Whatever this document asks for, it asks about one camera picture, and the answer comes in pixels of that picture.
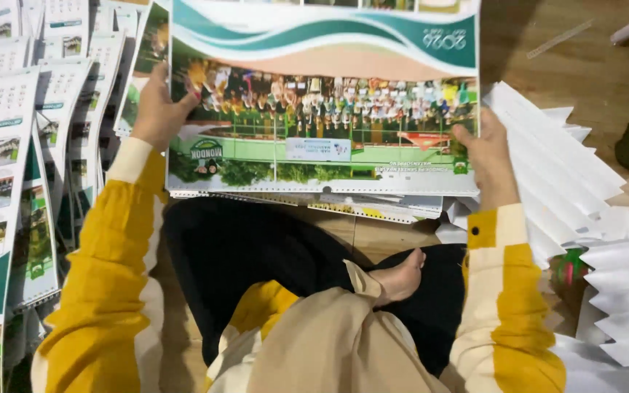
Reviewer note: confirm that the person's left hand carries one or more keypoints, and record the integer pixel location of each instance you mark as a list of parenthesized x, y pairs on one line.
[(153, 112)]

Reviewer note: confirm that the person's right hand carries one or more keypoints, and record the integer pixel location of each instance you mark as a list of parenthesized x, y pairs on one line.
[(492, 161)]

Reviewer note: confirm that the calendar cover sheet with group photo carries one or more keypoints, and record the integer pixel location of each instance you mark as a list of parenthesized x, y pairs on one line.
[(325, 109)]

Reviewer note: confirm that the fanned white paper sheets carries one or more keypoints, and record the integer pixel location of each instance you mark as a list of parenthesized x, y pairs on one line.
[(560, 174)]

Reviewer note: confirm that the stack of punched calendar sheets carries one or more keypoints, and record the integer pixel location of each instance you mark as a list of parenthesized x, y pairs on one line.
[(369, 206)]

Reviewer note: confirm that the green and pink object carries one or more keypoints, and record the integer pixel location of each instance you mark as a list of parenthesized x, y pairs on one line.
[(567, 270)]

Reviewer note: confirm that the clear plastic ruler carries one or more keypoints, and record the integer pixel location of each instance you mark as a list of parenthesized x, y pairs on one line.
[(560, 39)]

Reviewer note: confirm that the person's bare foot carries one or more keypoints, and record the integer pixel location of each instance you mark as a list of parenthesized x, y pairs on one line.
[(402, 278)]

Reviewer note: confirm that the rows of overlapping calendar pages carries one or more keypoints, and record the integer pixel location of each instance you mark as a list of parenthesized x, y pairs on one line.
[(14, 164)]

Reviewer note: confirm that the person's black skirt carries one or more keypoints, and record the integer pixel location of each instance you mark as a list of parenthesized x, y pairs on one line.
[(249, 251)]

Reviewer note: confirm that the person's beige garment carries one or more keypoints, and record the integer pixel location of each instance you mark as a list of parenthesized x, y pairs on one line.
[(336, 344)]

